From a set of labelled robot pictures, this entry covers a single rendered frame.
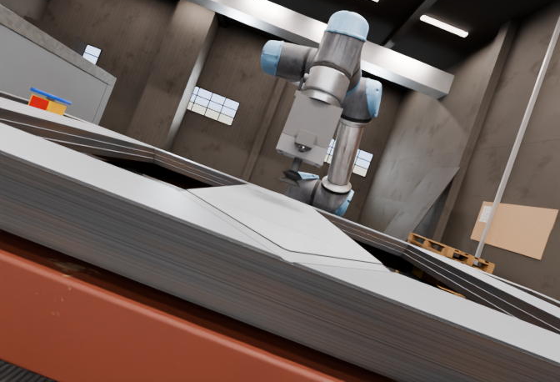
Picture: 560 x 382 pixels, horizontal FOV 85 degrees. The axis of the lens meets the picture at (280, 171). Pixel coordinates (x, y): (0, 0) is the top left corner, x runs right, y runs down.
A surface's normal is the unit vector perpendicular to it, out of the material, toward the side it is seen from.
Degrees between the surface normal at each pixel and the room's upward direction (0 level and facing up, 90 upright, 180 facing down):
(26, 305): 90
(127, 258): 90
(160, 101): 90
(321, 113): 90
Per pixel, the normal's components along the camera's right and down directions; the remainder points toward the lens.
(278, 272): 0.00, -0.04
